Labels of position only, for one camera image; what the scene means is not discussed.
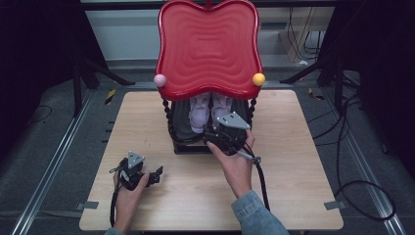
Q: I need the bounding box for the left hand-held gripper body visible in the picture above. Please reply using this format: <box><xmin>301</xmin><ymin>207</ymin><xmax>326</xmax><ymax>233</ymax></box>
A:
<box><xmin>110</xmin><ymin>151</ymin><xmax>151</xmax><ymax>191</ymax></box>

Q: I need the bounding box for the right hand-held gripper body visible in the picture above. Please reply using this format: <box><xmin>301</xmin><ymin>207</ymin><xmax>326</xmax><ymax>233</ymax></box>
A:
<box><xmin>205</xmin><ymin>112</ymin><xmax>252</xmax><ymax>157</ymax></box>

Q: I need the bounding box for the purple child sandal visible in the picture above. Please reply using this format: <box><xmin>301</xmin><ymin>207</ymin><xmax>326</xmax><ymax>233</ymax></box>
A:
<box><xmin>188</xmin><ymin>92</ymin><xmax>211</xmax><ymax>135</ymax></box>
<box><xmin>210</xmin><ymin>92</ymin><xmax>233</xmax><ymax>130</ymax></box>

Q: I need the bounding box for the red and black two-tier rack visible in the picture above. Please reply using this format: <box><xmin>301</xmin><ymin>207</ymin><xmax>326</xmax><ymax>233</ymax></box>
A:
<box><xmin>153</xmin><ymin>0</ymin><xmax>267</xmax><ymax>155</ymax></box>

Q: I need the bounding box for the person's left hand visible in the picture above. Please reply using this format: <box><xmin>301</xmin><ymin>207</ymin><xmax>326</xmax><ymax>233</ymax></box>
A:
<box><xmin>112</xmin><ymin>171</ymin><xmax>152</xmax><ymax>230</ymax></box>

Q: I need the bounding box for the person's right hand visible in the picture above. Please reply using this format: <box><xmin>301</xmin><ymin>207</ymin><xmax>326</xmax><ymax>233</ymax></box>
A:
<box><xmin>207</xmin><ymin>129</ymin><xmax>256</xmax><ymax>199</ymax></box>

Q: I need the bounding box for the grey tape piece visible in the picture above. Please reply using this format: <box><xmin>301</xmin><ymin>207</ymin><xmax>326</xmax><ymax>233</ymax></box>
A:
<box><xmin>323</xmin><ymin>200</ymin><xmax>346</xmax><ymax>211</ymax></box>
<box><xmin>76</xmin><ymin>200</ymin><xmax>100</xmax><ymax>211</ymax></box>

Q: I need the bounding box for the yellow and black floor tape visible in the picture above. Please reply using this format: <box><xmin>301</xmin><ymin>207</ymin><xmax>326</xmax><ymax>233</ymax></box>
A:
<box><xmin>307</xmin><ymin>87</ymin><xmax>326</xmax><ymax>102</ymax></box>
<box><xmin>104</xmin><ymin>88</ymin><xmax>116</xmax><ymax>106</ymax></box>

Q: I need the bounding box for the black metal stand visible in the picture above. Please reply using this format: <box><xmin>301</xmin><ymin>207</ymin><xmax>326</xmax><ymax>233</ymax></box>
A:
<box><xmin>72</xmin><ymin>55</ymin><xmax>136</xmax><ymax>118</ymax></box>
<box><xmin>280</xmin><ymin>55</ymin><xmax>346</xmax><ymax>114</ymax></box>

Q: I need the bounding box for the light wooden cabinet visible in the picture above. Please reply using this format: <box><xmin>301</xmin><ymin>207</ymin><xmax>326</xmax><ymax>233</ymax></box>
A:
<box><xmin>278</xmin><ymin>6</ymin><xmax>336</xmax><ymax>63</ymax></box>

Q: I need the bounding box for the black curtain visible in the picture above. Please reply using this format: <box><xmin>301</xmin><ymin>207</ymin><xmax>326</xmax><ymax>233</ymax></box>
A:
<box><xmin>0</xmin><ymin>0</ymin><xmax>109</xmax><ymax>158</ymax></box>
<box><xmin>317</xmin><ymin>0</ymin><xmax>415</xmax><ymax>180</ymax></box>

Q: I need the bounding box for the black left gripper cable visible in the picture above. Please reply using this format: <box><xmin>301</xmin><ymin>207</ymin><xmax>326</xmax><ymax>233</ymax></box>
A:
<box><xmin>110</xmin><ymin>182</ymin><xmax>120</xmax><ymax>228</ymax></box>

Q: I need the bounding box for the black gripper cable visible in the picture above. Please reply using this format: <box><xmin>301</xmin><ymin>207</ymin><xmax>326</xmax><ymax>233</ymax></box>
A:
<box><xmin>239</xmin><ymin>148</ymin><xmax>271</xmax><ymax>212</ymax></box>
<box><xmin>110</xmin><ymin>182</ymin><xmax>120</xmax><ymax>228</ymax></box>

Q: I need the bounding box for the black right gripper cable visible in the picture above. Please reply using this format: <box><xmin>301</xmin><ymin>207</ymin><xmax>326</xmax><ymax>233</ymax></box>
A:
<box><xmin>239</xmin><ymin>148</ymin><xmax>271</xmax><ymax>212</ymax></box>

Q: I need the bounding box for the metal floor rail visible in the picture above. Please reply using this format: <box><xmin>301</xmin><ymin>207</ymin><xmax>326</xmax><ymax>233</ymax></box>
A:
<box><xmin>321</xmin><ymin>89</ymin><xmax>407</xmax><ymax>235</ymax></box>
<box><xmin>11</xmin><ymin>89</ymin><xmax>96</xmax><ymax>235</ymax></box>

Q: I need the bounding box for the thin black floor cable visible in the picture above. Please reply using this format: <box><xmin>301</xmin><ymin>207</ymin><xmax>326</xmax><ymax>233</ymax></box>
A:
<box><xmin>27</xmin><ymin>104</ymin><xmax>53</xmax><ymax>126</ymax></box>

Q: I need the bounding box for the thick black floor cable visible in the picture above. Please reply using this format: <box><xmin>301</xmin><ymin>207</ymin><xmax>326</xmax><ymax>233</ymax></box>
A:
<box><xmin>306</xmin><ymin>94</ymin><xmax>397</xmax><ymax>221</ymax></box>

